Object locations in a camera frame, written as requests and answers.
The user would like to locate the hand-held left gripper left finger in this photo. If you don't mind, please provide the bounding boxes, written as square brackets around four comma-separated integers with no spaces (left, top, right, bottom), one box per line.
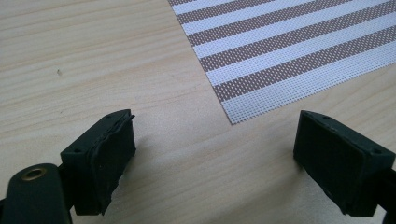
[60,108,137,217]

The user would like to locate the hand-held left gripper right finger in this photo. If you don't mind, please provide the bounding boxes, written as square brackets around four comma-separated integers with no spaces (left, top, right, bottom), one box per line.
[292,109,396,217]

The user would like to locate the brown white striped placemat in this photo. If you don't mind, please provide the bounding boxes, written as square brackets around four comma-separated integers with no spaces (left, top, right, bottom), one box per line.
[167,0,396,126]

